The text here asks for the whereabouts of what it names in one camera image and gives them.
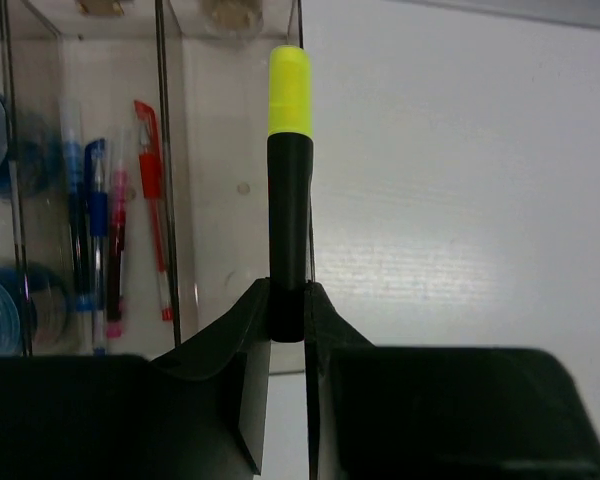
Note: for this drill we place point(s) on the blue capped pen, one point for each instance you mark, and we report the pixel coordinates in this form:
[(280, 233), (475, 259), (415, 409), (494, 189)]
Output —
[(95, 172)]

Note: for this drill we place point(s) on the yellow highlighter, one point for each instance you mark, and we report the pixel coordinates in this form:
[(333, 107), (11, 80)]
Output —
[(289, 168)]

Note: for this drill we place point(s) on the pink gel pen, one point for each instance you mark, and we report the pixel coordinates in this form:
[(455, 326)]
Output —
[(118, 179)]

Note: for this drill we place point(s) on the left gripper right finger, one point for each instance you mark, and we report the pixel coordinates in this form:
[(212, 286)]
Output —
[(416, 412)]

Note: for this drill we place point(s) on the blue refill pen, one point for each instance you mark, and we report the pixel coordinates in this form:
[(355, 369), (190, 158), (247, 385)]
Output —
[(73, 155)]

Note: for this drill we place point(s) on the clear acrylic organizer tray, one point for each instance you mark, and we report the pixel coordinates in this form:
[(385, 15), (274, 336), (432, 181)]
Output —
[(203, 66)]

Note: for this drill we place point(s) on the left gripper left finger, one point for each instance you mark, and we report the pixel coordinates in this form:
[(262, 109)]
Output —
[(195, 412)]

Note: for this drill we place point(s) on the blue tape roll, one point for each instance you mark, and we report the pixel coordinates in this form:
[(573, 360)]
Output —
[(50, 308), (39, 146)]

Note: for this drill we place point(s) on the red gel pen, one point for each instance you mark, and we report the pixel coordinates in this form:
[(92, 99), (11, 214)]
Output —
[(151, 170)]

